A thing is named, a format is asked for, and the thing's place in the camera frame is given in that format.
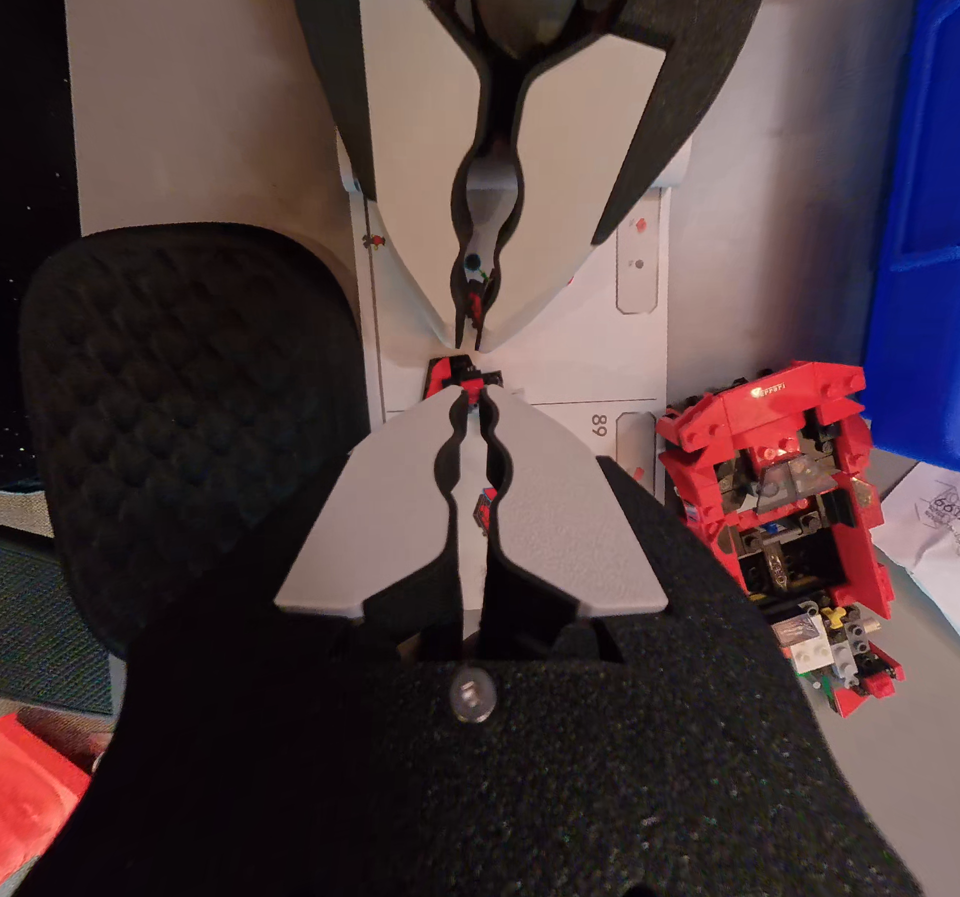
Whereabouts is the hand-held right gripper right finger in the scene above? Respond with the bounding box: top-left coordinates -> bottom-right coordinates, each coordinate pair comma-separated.
474,387 -> 670,652

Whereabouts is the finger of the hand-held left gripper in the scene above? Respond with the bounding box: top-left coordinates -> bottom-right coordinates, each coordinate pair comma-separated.
358,0 -> 504,349
478,31 -> 670,356

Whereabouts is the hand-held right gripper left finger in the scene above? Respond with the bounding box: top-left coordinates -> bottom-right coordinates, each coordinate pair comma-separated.
272,387 -> 471,652

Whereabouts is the small red black brick assembly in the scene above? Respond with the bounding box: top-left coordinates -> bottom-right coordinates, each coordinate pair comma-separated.
425,355 -> 505,411

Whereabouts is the white instruction booklet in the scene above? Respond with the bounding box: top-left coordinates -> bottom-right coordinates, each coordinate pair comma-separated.
336,128 -> 693,613

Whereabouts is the red toy brick car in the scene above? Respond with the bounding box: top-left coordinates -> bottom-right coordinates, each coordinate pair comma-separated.
656,360 -> 905,718

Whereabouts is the black mesh office chair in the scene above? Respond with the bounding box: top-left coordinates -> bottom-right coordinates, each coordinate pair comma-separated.
0,537 -> 117,717

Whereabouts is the crumpled white paper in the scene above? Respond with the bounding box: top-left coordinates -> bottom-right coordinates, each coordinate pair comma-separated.
876,460 -> 960,617

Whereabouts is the blue plastic bin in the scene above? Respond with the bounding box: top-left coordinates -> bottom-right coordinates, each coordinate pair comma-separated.
862,0 -> 960,472

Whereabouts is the red plastic box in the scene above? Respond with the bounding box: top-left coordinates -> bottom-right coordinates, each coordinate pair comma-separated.
0,713 -> 93,885

